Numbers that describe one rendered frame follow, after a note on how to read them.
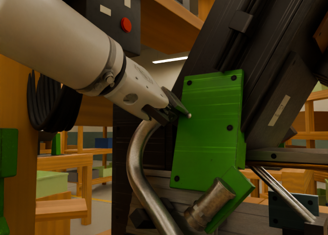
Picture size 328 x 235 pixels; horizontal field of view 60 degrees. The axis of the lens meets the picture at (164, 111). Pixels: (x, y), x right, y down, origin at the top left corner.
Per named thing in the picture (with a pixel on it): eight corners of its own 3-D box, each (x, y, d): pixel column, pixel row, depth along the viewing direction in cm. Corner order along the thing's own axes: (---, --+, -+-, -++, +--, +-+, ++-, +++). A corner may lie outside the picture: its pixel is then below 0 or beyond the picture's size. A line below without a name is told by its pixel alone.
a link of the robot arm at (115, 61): (121, 55, 33) (137, 66, 36) (97, 20, 39) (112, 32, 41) (76, 104, 35) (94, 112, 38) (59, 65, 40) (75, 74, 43)
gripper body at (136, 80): (132, 68, 35) (178, 100, 44) (103, 28, 41) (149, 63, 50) (92, 110, 36) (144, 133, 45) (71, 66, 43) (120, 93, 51)
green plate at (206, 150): (249, 199, 49) (256, 86, 55) (232, 195, 42) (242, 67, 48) (191, 192, 55) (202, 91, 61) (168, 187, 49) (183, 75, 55)
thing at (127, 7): (142, 55, 69) (142, -4, 70) (87, 35, 55) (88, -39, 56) (105, 63, 76) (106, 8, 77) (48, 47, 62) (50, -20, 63)
